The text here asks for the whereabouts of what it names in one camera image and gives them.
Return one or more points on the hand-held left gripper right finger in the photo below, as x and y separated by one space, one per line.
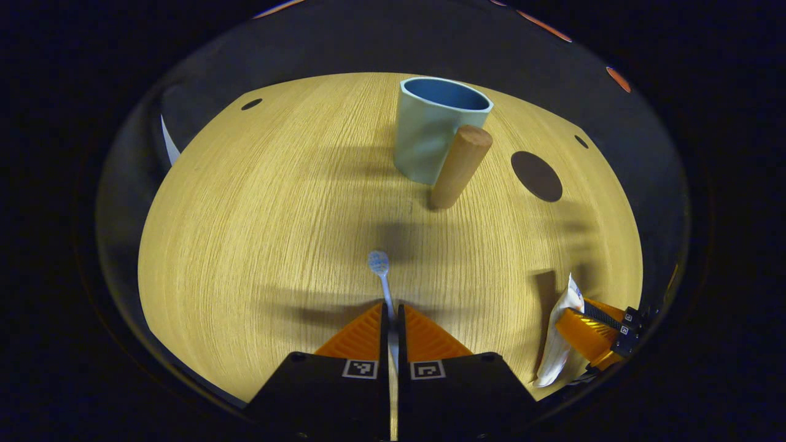
401 337

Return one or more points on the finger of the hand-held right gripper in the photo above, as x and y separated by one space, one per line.
583 334
605 316

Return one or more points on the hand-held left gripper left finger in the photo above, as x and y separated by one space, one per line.
385 334

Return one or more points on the white toothpaste tube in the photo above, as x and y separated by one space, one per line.
556 356

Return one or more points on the pale blue toothbrush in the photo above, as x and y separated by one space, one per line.
379 263

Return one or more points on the dark round coaster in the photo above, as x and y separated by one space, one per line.
536 176

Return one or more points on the wooden desktop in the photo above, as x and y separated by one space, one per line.
276 245

